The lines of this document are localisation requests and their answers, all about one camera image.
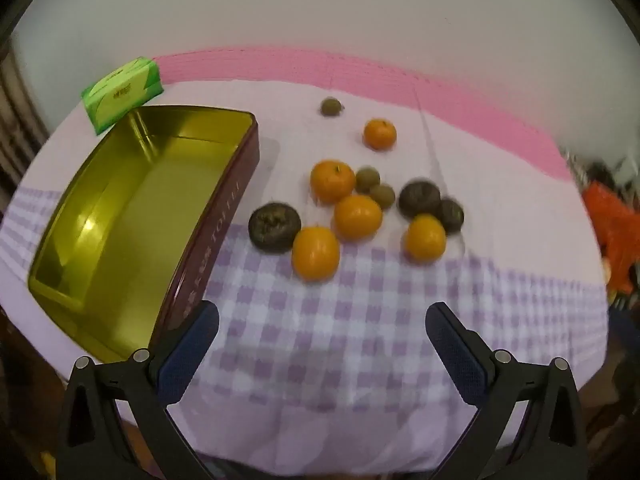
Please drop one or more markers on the pink foam mat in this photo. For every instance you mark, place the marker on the pink foam mat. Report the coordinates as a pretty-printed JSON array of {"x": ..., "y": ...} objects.
[{"x": 350, "y": 70}]

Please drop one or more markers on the brown patterned curtain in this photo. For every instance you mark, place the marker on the brown patterned curtain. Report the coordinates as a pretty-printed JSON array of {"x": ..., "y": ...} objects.
[{"x": 12, "y": 125}]

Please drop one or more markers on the dark brown round fruit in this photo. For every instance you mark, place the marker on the dark brown round fruit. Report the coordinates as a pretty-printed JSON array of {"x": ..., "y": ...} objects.
[
  {"x": 419, "y": 199},
  {"x": 451, "y": 215},
  {"x": 274, "y": 226}
]

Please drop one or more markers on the small olive round fruit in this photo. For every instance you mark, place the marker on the small olive round fruit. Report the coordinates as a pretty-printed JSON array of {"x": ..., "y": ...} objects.
[
  {"x": 383, "y": 195},
  {"x": 331, "y": 106},
  {"x": 368, "y": 179}
]

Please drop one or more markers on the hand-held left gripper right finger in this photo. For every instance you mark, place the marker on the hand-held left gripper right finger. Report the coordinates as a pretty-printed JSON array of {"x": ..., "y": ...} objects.
[{"x": 457, "y": 355}]

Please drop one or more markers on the purple checked tablecloth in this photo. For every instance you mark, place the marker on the purple checked tablecloth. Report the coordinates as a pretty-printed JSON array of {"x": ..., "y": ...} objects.
[{"x": 350, "y": 335}]

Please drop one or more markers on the gold and maroon tin box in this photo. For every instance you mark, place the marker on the gold and maroon tin box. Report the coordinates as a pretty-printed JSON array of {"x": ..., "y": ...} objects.
[{"x": 125, "y": 220}]

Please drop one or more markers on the orange mandarin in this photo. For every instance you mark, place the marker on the orange mandarin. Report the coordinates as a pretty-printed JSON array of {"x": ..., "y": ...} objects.
[
  {"x": 425, "y": 238},
  {"x": 332, "y": 181},
  {"x": 380, "y": 133},
  {"x": 316, "y": 253},
  {"x": 358, "y": 216}
]

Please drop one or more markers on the orange cloth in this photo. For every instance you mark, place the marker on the orange cloth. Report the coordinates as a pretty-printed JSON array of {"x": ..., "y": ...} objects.
[{"x": 617, "y": 230}]

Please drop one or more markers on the green tissue box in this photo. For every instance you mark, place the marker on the green tissue box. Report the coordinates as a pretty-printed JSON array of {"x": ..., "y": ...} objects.
[{"x": 125, "y": 92}]

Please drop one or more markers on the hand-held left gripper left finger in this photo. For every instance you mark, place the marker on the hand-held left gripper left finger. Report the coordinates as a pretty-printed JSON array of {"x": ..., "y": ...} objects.
[{"x": 187, "y": 355}]

